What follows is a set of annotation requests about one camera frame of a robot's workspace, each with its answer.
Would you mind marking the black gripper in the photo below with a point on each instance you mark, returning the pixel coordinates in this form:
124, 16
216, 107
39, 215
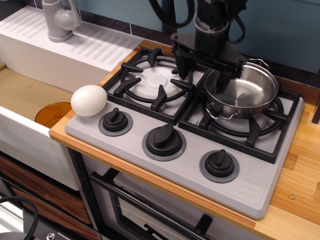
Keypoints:
210, 48

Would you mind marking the stainless steel pot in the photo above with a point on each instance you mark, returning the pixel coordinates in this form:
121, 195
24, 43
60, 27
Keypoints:
244, 97

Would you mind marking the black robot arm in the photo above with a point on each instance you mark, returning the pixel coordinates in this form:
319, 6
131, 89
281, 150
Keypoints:
215, 14

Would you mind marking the grey toy stove top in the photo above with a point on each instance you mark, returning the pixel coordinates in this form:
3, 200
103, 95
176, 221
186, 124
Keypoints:
249, 193

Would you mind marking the black middle stove knob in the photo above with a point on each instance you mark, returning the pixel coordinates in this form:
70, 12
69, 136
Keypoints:
164, 143

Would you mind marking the black stove knob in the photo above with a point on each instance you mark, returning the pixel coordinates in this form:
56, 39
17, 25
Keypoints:
219, 166
115, 123
164, 143

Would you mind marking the black right stove knob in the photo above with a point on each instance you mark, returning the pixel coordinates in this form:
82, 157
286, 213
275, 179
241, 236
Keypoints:
219, 166

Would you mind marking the black left stove knob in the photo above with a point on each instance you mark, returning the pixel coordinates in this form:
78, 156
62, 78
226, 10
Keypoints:
115, 123

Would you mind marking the white egg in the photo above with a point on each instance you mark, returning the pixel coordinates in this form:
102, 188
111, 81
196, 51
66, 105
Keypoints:
88, 100

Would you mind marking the black left burner grate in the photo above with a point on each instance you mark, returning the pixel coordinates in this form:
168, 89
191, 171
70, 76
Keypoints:
149, 84

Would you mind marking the black burner grate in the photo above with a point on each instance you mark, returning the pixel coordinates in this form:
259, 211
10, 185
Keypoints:
149, 84
261, 137

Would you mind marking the black right burner grate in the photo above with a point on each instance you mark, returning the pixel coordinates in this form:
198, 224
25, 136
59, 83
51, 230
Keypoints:
261, 137

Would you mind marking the grey toy faucet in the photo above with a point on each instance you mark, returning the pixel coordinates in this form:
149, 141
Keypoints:
60, 22

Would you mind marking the brass screw in countertop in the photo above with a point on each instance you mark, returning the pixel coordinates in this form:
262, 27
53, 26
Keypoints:
292, 196

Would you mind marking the white sink unit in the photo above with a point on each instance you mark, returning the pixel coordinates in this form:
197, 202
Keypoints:
36, 72

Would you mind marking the oven door with window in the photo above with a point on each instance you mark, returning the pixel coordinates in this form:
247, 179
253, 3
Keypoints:
142, 226

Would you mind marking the upper wooden drawer front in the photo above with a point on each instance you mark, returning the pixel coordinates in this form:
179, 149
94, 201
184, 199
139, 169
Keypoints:
44, 187

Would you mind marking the wooden drawer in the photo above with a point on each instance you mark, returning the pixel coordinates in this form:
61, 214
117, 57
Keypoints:
67, 224
44, 187

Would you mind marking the lower wooden drawer front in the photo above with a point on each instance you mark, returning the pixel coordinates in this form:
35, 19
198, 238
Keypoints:
67, 224

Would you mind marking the right teal wall cabinet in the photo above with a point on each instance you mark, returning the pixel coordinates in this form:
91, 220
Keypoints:
286, 32

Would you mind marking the black oven door handle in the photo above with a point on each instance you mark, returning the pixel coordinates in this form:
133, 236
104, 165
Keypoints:
196, 234

